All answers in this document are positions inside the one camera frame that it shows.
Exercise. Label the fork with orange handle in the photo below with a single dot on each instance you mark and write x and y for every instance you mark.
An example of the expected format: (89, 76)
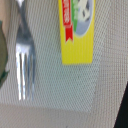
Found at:
(25, 56)

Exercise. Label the beige woven placemat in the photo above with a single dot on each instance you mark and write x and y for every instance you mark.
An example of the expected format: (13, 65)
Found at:
(92, 95)

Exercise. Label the yellow butter box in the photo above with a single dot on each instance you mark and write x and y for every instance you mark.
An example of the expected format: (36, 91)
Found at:
(77, 19)

